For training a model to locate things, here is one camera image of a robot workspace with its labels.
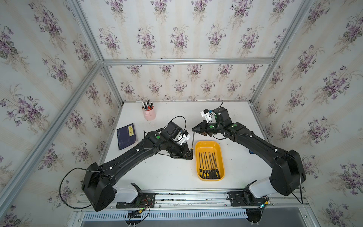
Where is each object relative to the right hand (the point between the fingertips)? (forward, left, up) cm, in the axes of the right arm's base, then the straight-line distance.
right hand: (193, 130), depth 78 cm
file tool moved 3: (-16, -12, -20) cm, 28 cm away
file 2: (-16, -6, -20) cm, 26 cm away
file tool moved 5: (-16, -7, -19) cm, 26 cm away
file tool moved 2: (-15, -13, -19) cm, 27 cm away
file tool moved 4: (-16, -9, -19) cm, 26 cm away
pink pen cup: (+22, +31, -13) cm, 40 cm away
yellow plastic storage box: (-1, -10, -17) cm, 20 cm away
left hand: (-16, 0, -2) cm, 16 cm away
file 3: (-15, -5, -20) cm, 25 cm away
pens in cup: (+28, +34, -10) cm, 45 cm away
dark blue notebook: (+7, +47, -19) cm, 51 cm away
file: (-15, -10, -19) cm, 27 cm away
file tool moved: (-15, -14, -19) cm, 28 cm away
